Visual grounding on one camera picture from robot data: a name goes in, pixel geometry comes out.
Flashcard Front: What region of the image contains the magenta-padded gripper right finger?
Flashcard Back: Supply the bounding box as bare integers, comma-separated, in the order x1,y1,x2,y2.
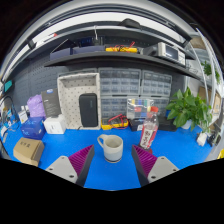
130,144,180,188

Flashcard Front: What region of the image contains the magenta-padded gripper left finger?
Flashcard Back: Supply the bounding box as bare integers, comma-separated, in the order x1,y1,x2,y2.
45,144,96,188

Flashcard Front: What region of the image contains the clear red-capped drink bottle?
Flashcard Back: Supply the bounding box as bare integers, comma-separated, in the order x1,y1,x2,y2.
138,105,160,151

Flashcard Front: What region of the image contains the brown cardboard box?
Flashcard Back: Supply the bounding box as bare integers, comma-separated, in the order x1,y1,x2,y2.
12,137,45,167

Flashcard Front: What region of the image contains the white cardboard box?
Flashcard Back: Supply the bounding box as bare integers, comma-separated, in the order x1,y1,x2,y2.
43,114,68,135

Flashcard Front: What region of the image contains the flat black box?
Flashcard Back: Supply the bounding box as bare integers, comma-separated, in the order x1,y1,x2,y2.
157,114,178,132

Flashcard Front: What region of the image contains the white power adapter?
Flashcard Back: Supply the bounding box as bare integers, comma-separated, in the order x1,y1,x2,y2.
196,132,208,148

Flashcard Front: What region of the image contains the small black labelled box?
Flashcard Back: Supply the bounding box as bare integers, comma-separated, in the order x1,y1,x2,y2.
128,118,146,132

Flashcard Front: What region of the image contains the blue cardboard box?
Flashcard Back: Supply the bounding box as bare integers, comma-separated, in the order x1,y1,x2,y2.
20,116,47,140

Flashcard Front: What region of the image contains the grey and white ceramic mug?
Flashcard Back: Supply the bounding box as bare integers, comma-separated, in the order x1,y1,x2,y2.
96,133,124,164

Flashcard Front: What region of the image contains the black zip case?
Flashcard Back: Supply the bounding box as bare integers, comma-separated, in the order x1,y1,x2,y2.
78,93,99,128

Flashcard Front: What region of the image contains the grey small-parts drawer cabinet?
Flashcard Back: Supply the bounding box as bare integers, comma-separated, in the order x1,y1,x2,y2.
98,68,142,98
140,70,173,98
153,96,172,118
100,96,129,120

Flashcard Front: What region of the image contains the yellow multimeter with red leads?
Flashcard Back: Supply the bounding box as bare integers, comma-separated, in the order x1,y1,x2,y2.
100,113,129,131

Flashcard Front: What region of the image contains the green potted plant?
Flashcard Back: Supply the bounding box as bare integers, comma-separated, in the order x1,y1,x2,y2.
165,87,213,133

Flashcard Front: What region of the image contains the clear box with colourful parts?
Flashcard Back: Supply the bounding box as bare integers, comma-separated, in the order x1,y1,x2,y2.
126,98,155,122

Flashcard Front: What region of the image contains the small white labelled box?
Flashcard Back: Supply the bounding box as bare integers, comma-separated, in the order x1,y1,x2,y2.
18,105,30,125

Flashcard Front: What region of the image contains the dark grey upright box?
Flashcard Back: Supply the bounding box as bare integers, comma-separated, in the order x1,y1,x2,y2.
40,88,63,118

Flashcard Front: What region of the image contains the purple plastic bag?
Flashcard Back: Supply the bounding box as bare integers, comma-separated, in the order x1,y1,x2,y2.
27,94,47,118

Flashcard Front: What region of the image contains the beige perforated tray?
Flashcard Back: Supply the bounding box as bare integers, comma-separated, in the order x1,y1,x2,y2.
57,72,102,130

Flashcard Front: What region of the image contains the teal flat panel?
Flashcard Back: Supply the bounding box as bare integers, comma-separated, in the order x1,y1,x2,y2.
3,79,14,94

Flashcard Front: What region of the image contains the white metal shelf rack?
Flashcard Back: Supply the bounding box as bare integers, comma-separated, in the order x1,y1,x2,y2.
186,26,224,134

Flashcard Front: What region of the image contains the dark shelf unit with equipment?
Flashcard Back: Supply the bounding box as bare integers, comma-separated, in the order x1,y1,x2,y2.
3,13,201,81

